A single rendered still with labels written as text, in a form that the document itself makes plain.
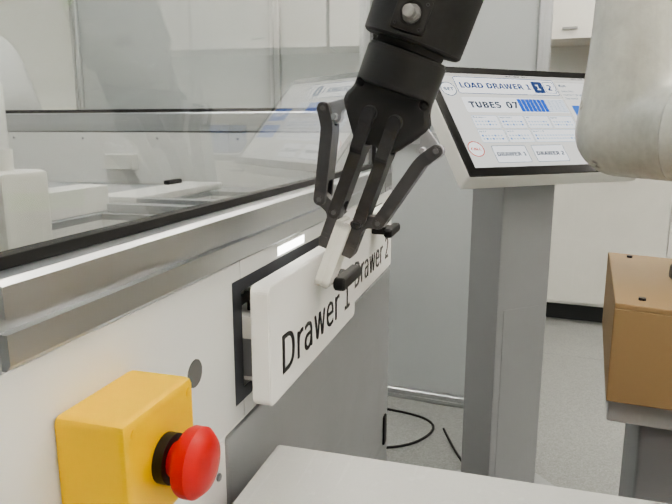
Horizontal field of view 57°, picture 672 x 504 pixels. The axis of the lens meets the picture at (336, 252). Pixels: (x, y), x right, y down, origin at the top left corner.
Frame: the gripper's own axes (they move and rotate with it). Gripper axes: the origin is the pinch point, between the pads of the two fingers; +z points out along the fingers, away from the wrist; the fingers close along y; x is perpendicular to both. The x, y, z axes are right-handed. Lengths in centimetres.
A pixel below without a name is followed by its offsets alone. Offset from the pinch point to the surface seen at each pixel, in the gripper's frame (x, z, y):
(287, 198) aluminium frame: 1.7, -2.7, -7.1
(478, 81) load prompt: 94, -24, -1
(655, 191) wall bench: 290, -11, 86
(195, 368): -18.4, 7.5, -3.5
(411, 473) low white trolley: -8.6, 13.4, 15.0
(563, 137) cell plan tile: 97, -18, 22
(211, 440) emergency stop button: -29.5, 4.3, 3.0
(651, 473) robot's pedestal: 19.1, 15.7, 42.9
